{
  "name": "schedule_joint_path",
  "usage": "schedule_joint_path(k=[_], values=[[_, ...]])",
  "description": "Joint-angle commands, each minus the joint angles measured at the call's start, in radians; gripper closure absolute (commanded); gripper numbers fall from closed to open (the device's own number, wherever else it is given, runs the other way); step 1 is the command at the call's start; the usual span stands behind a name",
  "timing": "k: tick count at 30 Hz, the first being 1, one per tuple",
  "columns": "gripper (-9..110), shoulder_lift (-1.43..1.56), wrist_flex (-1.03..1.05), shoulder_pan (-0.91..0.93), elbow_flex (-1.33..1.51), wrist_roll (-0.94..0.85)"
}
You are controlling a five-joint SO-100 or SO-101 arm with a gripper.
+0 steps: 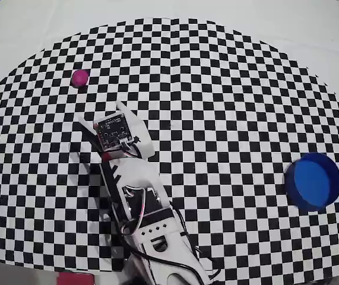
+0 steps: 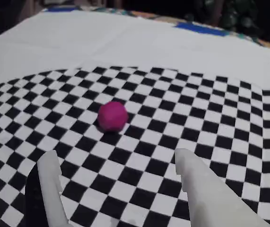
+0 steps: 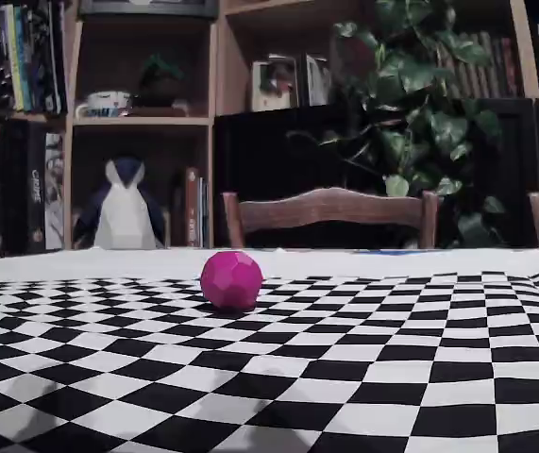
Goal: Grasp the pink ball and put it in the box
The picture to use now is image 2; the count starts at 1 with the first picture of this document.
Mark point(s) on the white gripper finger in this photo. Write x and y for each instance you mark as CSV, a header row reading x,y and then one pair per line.
x,y
50,189
208,201

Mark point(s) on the pink faceted ball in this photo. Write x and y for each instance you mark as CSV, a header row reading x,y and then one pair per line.
x,y
113,116

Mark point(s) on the black white checkerboard cloth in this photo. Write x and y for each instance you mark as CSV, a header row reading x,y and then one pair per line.
x,y
149,59

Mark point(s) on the blue tape piece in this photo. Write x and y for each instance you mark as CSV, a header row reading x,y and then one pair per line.
x,y
63,9
201,28

